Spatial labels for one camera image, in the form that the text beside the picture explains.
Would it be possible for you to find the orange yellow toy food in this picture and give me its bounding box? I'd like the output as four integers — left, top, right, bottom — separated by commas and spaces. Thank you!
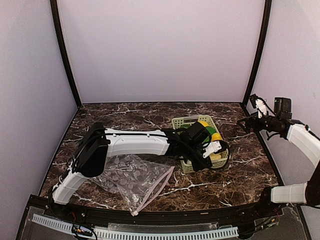
211, 132, 222, 142

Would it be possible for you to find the green white bok choy toy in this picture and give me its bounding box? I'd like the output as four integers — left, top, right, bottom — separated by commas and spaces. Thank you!
202, 126, 217, 144

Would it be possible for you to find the clear zip top bag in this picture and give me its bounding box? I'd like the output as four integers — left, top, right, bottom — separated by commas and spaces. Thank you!
90, 154, 174, 216

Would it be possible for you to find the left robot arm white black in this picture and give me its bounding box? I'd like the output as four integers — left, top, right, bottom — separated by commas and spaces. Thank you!
50, 122, 222, 218

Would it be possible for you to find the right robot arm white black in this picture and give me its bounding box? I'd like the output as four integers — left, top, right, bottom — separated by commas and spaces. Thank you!
237, 113, 320, 217

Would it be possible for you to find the pale green plastic basket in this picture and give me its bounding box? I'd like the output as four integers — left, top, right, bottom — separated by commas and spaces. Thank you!
171, 115, 230, 174

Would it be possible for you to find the yellow lemon toy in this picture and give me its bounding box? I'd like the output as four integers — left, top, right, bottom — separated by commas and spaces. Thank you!
198, 121, 210, 127

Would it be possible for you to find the pale yellow walnut toy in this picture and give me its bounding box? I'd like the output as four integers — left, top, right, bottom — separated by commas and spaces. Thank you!
209, 153, 222, 161

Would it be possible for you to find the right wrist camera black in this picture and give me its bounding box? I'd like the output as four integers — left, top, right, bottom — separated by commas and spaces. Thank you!
273, 97, 292, 120

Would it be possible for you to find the white slotted cable duct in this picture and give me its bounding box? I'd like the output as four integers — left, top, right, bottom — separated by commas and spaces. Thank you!
31, 214, 239, 240

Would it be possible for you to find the right black frame post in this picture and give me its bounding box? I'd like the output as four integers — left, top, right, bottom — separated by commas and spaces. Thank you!
241, 0, 272, 108

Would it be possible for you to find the black frame post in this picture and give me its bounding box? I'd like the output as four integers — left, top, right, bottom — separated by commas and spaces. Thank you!
241, 0, 272, 108
49, 0, 82, 109

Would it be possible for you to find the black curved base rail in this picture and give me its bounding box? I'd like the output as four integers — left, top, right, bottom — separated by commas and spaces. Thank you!
27, 195, 290, 233

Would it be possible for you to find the left black frame post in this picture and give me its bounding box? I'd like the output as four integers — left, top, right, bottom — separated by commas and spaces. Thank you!
49, 0, 82, 109

